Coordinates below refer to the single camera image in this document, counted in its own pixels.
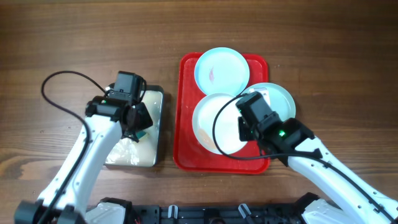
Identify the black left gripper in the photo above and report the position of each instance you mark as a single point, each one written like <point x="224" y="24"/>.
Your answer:
<point x="146" y="121"/>

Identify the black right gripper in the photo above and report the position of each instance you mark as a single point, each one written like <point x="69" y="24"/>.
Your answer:
<point x="244" y="134"/>

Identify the yellow green scrubbing sponge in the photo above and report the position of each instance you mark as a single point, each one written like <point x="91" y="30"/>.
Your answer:
<point x="142" y="134"/>

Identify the white cleaned plate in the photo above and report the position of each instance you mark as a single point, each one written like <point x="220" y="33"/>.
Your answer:
<point x="215" y="124"/>

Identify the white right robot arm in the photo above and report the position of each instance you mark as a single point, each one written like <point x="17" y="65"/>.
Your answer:
<point x="298" y="148"/>

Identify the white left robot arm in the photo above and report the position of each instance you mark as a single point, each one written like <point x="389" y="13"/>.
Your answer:
<point x="65" y="199"/>

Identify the red plastic serving tray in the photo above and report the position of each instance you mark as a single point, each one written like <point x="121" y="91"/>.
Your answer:
<point x="189" y="154"/>

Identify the dark metal soapy water pan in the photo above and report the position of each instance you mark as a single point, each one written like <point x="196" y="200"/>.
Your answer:
<point x="144" y="153"/>

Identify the light blue plate red stain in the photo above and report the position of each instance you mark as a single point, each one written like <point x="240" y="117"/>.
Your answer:
<point x="221" y="70"/>

